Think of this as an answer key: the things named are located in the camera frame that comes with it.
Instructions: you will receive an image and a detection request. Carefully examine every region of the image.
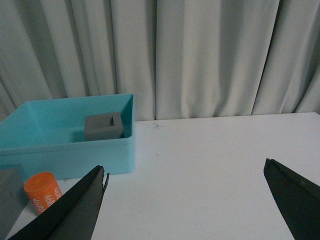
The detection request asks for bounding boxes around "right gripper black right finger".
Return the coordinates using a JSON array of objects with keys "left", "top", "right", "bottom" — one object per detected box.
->
[{"left": 263, "top": 158, "right": 320, "bottom": 240}]

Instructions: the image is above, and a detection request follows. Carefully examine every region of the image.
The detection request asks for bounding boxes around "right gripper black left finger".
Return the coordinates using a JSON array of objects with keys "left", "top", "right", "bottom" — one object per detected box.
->
[{"left": 10, "top": 165, "right": 109, "bottom": 240}]

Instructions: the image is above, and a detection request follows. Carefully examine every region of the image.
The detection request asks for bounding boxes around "gray block with round hole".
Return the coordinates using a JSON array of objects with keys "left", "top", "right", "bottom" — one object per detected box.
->
[{"left": 0, "top": 168, "right": 28, "bottom": 240}]

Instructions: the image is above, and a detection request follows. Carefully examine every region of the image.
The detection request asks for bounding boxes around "gray block with square hole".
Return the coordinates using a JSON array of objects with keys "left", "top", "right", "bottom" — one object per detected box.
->
[{"left": 84, "top": 111, "right": 124, "bottom": 141}]

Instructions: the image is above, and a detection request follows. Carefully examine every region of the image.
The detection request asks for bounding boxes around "light blue plastic box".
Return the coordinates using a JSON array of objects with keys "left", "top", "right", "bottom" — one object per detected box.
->
[{"left": 0, "top": 94, "right": 136, "bottom": 180}]

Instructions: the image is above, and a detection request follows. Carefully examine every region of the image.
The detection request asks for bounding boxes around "orange cylinder with white print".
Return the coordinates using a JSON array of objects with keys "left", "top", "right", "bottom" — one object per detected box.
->
[{"left": 23, "top": 171, "right": 63, "bottom": 215}]

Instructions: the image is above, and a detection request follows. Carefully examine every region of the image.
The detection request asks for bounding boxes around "white pleated curtain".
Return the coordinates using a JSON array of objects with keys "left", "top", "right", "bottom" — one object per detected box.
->
[{"left": 0, "top": 0, "right": 320, "bottom": 120}]

